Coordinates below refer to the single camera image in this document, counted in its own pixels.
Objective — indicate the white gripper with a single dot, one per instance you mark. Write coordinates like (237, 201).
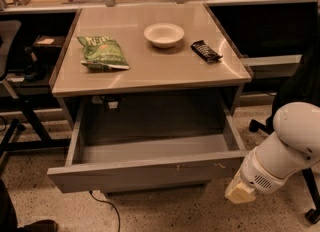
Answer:
(257, 174)

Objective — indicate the grey top drawer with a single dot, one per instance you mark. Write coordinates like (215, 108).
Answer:
(137, 148)

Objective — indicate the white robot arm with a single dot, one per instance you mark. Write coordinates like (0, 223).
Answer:
(294, 145)

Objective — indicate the grey drawer cabinet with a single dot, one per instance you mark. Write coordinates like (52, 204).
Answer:
(156, 78)

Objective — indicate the black office chair right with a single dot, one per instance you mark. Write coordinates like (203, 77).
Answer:
(302, 86)

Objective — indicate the black snack bar wrapper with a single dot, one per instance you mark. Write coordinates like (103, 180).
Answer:
(205, 52)

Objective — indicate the white bowl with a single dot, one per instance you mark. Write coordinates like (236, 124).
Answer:
(164, 35)

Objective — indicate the green chip bag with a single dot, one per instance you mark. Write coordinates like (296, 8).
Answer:
(102, 52)

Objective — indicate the black box under bench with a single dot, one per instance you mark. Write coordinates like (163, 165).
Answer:
(48, 48)

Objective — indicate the grey office chair left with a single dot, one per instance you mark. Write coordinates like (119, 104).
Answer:
(8, 31)

